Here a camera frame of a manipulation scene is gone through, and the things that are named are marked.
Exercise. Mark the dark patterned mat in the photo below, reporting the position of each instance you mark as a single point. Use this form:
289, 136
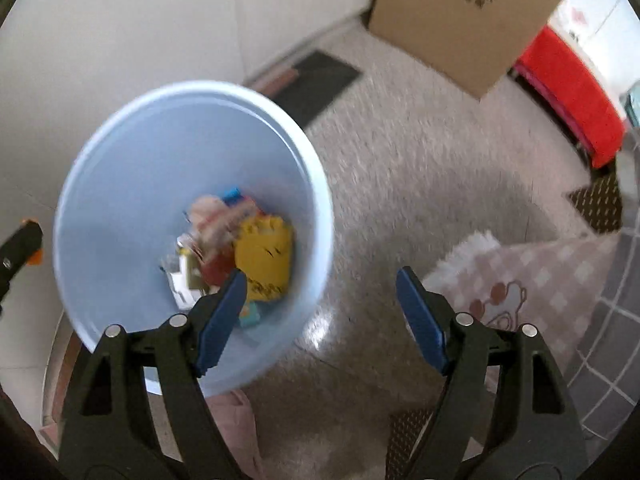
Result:
597, 202
407, 440

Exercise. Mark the round table grey checked tablecloth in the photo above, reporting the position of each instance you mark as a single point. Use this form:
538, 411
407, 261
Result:
605, 340

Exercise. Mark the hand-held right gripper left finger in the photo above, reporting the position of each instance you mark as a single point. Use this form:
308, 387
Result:
220, 325

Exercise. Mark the blue snack wrapper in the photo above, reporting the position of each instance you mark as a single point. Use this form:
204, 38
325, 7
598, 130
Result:
231, 195

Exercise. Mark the pink white wrapper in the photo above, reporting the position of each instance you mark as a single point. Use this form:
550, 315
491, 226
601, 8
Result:
215, 225

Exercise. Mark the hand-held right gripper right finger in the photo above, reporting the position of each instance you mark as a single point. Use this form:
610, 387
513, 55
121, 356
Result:
422, 320

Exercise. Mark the dark floor mat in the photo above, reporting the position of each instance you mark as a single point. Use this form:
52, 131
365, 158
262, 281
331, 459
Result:
320, 80

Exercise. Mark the pink checkered rug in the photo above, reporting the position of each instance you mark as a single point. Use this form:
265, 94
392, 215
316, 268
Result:
525, 280

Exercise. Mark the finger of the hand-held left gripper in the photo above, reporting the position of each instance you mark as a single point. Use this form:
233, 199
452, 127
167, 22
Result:
20, 247

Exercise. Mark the pink cloth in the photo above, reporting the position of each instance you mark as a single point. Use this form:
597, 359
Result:
235, 430

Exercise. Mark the red white step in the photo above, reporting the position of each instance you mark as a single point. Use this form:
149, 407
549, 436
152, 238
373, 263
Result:
570, 90

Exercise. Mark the teal wrapper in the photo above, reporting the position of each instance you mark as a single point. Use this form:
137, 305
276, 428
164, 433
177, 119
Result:
250, 316

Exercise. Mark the red snack bag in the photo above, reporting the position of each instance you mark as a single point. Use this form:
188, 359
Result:
217, 267

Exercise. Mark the light blue plastic bin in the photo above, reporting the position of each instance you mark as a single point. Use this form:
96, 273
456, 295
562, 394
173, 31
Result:
125, 185

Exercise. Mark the white wardrobe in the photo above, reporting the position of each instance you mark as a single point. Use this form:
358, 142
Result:
600, 20

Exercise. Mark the tall cardboard box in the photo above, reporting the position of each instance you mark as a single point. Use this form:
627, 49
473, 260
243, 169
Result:
450, 25

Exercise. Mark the yellow snack bag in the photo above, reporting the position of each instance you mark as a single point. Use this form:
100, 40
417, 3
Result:
265, 255

